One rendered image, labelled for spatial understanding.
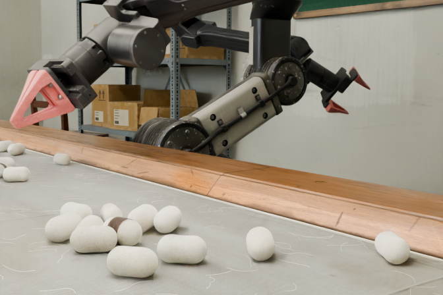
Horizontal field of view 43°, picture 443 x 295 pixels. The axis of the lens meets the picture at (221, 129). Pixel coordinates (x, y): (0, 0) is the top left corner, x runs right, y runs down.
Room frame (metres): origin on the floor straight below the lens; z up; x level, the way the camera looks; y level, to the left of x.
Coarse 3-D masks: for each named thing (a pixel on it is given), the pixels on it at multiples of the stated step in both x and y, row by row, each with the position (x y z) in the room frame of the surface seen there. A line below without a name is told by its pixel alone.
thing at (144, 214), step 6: (144, 204) 0.49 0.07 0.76; (138, 210) 0.47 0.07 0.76; (144, 210) 0.47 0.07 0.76; (150, 210) 0.48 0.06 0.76; (156, 210) 0.49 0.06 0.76; (132, 216) 0.47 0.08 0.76; (138, 216) 0.46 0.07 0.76; (144, 216) 0.47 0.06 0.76; (150, 216) 0.47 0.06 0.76; (138, 222) 0.46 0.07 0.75; (144, 222) 0.46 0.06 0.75; (150, 222) 0.47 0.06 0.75; (144, 228) 0.47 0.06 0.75
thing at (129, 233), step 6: (108, 222) 0.44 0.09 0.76; (126, 222) 0.43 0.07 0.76; (132, 222) 0.43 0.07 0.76; (120, 228) 0.43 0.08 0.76; (126, 228) 0.43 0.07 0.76; (132, 228) 0.43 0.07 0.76; (138, 228) 0.43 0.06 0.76; (120, 234) 0.43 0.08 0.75; (126, 234) 0.42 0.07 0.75; (132, 234) 0.43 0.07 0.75; (138, 234) 0.43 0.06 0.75; (120, 240) 0.43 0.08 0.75; (126, 240) 0.42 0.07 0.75; (132, 240) 0.43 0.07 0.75; (138, 240) 0.43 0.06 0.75
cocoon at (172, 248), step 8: (160, 240) 0.39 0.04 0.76; (168, 240) 0.39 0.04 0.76; (176, 240) 0.39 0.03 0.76; (184, 240) 0.39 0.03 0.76; (192, 240) 0.39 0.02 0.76; (200, 240) 0.39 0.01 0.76; (160, 248) 0.39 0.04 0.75; (168, 248) 0.39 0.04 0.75; (176, 248) 0.39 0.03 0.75; (184, 248) 0.38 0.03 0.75; (192, 248) 0.38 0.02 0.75; (200, 248) 0.39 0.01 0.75; (160, 256) 0.39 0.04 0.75; (168, 256) 0.39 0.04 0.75; (176, 256) 0.39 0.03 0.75; (184, 256) 0.38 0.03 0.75; (192, 256) 0.38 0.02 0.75; (200, 256) 0.39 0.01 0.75
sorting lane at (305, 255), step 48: (0, 192) 0.64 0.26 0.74; (48, 192) 0.64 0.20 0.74; (96, 192) 0.65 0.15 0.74; (144, 192) 0.65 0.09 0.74; (0, 240) 0.45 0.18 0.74; (48, 240) 0.45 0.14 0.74; (144, 240) 0.45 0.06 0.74; (240, 240) 0.45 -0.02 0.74; (288, 240) 0.45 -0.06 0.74; (336, 240) 0.45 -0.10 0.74; (0, 288) 0.34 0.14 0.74; (48, 288) 0.34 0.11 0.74; (96, 288) 0.34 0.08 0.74; (144, 288) 0.34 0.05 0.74; (192, 288) 0.34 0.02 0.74; (240, 288) 0.35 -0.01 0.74; (288, 288) 0.35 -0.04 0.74; (336, 288) 0.35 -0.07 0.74; (384, 288) 0.35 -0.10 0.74; (432, 288) 0.35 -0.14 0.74
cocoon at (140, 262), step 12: (120, 252) 0.36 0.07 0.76; (132, 252) 0.36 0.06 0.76; (144, 252) 0.36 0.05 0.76; (108, 264) 0.36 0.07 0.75; (120, 264) 0.36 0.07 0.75; (132, 264) 0.36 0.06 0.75; (144, 264) 0.36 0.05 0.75; (156, 264) 0.36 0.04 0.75; (132, 276) 0.36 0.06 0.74; (144, 276) 0.36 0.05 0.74
